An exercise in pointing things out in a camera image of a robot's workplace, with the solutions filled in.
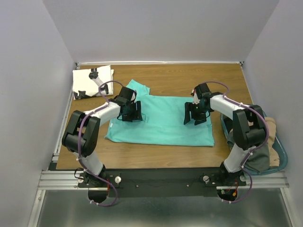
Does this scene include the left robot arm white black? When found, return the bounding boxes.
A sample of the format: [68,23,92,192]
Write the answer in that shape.
[62,87,144,187]

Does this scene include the beige t shirt in basket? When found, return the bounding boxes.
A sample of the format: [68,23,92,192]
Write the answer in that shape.
[231,116,281,167]

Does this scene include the teal t shirt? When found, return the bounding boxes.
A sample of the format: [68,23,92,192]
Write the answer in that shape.
[105,79,214,147]

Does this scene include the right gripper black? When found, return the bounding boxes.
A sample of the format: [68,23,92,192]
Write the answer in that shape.
[183,102,209,126]

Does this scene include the aluminium back rail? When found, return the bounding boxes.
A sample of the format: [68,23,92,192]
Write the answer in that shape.
[75,61,244,67]

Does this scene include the grey t shirt in basket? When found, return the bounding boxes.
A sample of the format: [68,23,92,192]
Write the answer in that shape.
[226,131,270,173]

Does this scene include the aluminium front rail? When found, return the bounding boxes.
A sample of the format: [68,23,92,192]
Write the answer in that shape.
[38,171,289,190]

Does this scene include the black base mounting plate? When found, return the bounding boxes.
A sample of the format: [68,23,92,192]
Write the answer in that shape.
[78,167,246,198]

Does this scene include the aluminium rail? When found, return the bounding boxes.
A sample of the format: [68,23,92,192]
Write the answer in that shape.
[51,90,73,163]
[75,61,244,67]
[38,171,289,190]

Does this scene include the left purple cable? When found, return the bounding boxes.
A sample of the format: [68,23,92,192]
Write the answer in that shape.
[77,80,119,207]

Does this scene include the aluminium left side rail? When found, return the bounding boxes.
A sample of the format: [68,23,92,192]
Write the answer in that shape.
[51,90,73,163]

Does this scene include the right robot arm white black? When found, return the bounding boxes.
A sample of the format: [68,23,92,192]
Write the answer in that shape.
[184,82,269,186]

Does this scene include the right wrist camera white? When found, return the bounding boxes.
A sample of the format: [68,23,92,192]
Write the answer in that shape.
[191,89,200,104]

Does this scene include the teal plastic laundry basket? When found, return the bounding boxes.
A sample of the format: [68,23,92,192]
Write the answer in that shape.
[220,111,288,176]

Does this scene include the folded white printed t shirt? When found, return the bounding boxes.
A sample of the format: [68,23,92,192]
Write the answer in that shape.
[72,65,114,100]

